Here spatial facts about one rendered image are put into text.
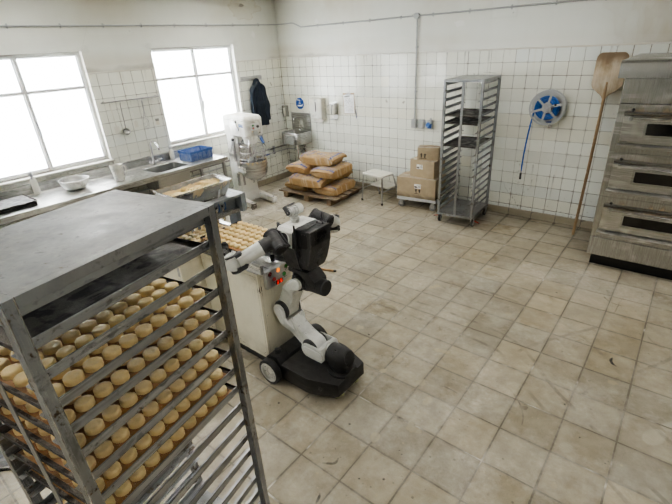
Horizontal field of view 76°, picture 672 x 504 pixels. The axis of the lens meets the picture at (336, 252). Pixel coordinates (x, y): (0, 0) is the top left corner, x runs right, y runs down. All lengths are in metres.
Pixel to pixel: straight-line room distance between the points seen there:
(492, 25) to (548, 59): 0.81
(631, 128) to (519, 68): 1.78
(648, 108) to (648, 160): 0.46
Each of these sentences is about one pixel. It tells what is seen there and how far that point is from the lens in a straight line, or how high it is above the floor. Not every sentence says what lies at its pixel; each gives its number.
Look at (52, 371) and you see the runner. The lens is 1.25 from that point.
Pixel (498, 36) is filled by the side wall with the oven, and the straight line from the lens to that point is 6.18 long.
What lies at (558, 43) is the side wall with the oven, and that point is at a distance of 5.99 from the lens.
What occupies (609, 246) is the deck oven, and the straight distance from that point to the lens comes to 5.23.
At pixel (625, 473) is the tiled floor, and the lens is 3.16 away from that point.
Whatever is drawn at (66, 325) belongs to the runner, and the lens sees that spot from 1.23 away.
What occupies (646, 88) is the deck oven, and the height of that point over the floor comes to 1.77.
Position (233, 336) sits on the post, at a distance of 1.64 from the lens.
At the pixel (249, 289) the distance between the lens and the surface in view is 3.20.
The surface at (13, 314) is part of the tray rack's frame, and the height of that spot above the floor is 1.78.
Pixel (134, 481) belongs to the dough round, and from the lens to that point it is 1.67.
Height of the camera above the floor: 2.26
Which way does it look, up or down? 26 degrees down
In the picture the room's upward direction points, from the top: 3 degrees counter-clockwise
